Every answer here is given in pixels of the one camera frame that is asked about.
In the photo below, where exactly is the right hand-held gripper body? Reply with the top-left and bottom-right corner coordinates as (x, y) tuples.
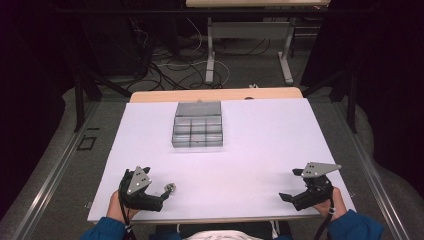
(292, 162), (343, 212)

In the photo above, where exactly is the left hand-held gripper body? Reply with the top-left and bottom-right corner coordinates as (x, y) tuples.
(118, 165), (164, 213)

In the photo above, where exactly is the person's right hand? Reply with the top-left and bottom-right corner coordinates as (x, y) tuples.
(312, 186), (348, 223)

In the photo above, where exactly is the person's left hand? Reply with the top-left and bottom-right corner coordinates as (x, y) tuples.
(106, 190), (141, 224)

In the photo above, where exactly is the white table sheet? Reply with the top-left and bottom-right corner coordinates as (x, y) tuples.
(87, 97), (357, 224)

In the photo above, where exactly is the person's white clothing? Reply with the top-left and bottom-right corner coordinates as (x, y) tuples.
(182, 229), (265, 240)

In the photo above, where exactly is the clear plastic compartment box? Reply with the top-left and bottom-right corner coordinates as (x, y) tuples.
(171, 100), (224, 149)

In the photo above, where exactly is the black metal stand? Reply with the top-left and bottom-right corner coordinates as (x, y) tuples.
(301, 64), (360, 135)
(71, 64), (133, 133)

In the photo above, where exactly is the wooden table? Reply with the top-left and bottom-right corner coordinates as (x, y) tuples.
(129, 86), (304, 104)

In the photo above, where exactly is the dark curtain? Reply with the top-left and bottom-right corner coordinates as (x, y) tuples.
(0, 0), (81, 221)
(299, 0), (424, 201)

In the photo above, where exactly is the white-framed desk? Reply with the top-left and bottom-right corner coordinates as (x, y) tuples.
(185, 0), (332, 86)

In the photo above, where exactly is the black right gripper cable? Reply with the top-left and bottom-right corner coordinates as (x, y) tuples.
(313, 198), (336, 240)

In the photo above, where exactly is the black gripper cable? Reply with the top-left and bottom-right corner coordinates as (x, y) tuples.
(118, 191), (138, 240)
(313, 198), (336, 240)

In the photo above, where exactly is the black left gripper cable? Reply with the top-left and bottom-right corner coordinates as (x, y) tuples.
(118, 191), (138, 240)

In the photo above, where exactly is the aluminium floor rail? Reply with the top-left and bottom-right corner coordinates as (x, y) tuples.
(333, 100), (403, 240)
(9, 100), (102, 240)

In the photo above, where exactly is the bundle of floor cables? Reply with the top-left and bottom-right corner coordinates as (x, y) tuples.
(128, 16), (273, 92)

